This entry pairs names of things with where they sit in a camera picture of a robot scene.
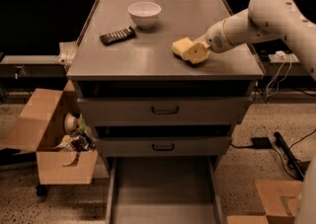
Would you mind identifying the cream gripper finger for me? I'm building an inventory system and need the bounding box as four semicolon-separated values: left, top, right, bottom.
181;49;192;61

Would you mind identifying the yellow sponge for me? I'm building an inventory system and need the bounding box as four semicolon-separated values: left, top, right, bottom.
172;37;193;56

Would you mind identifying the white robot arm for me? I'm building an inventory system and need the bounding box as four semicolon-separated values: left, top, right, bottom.
180;0;316;79

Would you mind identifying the grey drawer cabinet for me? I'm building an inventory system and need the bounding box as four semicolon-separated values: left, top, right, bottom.
66;0;266;170

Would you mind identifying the middle grey drawer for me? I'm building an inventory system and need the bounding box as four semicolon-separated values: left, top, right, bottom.
95;136;231;157

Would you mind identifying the top grey drawer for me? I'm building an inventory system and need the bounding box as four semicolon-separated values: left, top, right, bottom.
77;97;251;126

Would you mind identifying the bottom grey open drawer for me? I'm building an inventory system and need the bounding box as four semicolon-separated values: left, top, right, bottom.
105;157;225;224

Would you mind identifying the white ceramic bowl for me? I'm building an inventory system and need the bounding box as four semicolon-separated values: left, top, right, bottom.
128;2;162;29

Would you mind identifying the dark snack bar wrapper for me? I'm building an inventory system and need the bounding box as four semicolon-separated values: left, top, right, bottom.
100;27;136;45

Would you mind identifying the white power strip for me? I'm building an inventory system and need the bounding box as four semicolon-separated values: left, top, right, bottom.
274;50;298;62

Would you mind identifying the black power adapter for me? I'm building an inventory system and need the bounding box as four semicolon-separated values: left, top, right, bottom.
251;137;273;149

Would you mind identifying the white bowl in box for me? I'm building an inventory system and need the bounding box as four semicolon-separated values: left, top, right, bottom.
64;112;78;134

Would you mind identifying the black rod on floor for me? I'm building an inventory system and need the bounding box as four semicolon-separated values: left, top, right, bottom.
274;132;305;181

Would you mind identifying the open cardboard box left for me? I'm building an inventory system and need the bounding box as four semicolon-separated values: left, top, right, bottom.
2;81;98;185

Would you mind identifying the cardboard box right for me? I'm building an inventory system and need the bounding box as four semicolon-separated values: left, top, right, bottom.
227;180;302;224

